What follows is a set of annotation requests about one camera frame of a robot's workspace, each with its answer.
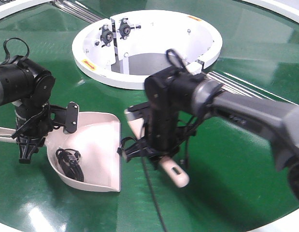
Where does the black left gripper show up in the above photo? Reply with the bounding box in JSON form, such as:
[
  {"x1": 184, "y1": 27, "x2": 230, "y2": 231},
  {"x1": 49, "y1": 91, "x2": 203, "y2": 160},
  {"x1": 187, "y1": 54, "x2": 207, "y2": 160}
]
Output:
[{"x1": 11, "y1": 102, "x2": 67, "y2": 164}]

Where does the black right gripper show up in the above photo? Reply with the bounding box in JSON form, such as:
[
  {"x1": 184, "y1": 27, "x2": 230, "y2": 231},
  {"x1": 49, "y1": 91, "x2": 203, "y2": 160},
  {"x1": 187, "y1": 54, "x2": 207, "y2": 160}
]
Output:
[{"x1": 117, "y1": 106, "x2": 198, "y2": 170}]

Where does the pink hand brush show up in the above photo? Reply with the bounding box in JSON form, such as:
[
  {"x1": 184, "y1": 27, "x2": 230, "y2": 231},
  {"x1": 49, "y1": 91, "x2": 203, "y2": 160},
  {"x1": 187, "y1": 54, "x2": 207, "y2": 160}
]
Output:
[{"x1": 128, "y1": 118, "x2": 189, "y2": 188}]

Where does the pink plastic dustpan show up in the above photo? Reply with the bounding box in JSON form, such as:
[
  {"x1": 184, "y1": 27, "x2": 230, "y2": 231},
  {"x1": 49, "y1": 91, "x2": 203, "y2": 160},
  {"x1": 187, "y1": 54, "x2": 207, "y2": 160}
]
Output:
[{"x1": 0, "y1": 112, "x2": 122, "y2": 193}]

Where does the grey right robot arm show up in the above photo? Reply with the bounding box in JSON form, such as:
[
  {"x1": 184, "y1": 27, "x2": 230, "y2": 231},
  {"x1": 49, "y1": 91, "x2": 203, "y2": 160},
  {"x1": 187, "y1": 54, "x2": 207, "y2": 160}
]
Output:
[{"x1": 117, "y1": 49, "x2": 299, "y2": 200}]

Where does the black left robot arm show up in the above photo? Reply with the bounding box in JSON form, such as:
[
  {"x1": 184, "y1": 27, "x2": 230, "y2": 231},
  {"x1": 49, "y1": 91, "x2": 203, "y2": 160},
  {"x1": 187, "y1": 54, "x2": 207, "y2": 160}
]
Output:
[{"x1": 0, "y1": 40, "x2": 67, "y2": 164}]

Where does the left black bearing block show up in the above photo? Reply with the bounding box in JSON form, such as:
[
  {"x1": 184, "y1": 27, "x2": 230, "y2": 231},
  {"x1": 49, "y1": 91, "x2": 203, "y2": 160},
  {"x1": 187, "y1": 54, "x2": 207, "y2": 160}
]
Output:
[{"x1": 100, "y1": 24, "x2": 114, "y2": 47}]

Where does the black bearing block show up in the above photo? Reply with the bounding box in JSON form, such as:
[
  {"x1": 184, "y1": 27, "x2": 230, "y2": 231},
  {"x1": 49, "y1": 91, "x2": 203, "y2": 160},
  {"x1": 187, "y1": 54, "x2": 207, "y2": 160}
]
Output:
[
  {"x1": 116, "y1": 18, "x2": 142, "y2": 40},
  {"x1": 100, "y1": 24, "x2": 114, "y2": 47}
]

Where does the right black bearing block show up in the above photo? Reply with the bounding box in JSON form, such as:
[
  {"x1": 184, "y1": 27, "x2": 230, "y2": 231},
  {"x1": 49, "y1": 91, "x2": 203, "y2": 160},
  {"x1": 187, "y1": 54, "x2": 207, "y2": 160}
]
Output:
[{"x1": 116, "y1": 18, "x2": 142, "y2": 40}]

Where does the white outer rim left segment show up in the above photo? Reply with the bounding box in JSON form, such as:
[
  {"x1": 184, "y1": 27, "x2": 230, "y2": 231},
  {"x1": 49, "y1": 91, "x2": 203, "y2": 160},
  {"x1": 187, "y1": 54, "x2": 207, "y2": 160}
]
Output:
[{"x1": 0, "y1": 0, "x2": 49, "y2": 19}]

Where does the white rim segment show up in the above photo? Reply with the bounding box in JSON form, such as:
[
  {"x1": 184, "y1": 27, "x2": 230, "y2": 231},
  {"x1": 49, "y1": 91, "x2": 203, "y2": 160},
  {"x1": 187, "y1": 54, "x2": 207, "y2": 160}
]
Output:
[
  {"x1": 243, "y1": 0, "x2": 299, "y2": 24},
  {"x1": 0, "y1": 0, "x2": 49, "y2": 19}
]

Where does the far steel roller gap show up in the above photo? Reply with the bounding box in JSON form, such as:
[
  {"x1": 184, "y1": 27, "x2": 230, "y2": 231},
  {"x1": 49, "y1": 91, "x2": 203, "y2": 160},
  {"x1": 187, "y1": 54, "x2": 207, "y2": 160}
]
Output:
[{"x1": 52, "y1": 0, "x2": 102, "y2": 23}]

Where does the white outer rim right segment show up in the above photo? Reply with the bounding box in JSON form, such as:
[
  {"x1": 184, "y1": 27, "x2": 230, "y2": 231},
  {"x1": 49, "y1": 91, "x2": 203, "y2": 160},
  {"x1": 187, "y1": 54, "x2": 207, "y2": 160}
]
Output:
[{"x1": 243, "y1": 0, "x2": 299, "y2": 24}]

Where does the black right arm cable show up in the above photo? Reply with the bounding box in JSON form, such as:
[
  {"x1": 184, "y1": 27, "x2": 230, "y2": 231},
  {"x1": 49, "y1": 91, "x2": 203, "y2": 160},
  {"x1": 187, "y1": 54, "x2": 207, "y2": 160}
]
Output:
[{"x1": 141, "y1": 157, "x2": 168, "y2": 232}]

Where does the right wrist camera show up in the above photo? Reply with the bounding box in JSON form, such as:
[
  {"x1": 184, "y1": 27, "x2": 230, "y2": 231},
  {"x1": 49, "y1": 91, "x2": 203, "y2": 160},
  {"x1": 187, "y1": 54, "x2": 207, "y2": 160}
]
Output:
[{"x1": 124, "y1": 101, "x2": 150, "y2": 123}]

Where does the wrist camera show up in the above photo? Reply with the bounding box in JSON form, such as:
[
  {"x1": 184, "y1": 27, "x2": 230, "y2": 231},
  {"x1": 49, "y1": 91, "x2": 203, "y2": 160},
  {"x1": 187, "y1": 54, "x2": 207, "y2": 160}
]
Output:
[
  {"x1": 63, "y1": 101, "x2": 79, "y2": 134},
  {"x1": 124, "y1": 101, "x2": 150, "y2": 123}
]

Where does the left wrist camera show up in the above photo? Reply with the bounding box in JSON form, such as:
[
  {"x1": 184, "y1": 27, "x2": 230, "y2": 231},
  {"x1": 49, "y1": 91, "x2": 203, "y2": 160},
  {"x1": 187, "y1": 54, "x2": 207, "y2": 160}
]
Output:
[{"x1": 63, "y1": 101, "x2": 79, "y2": 134}]

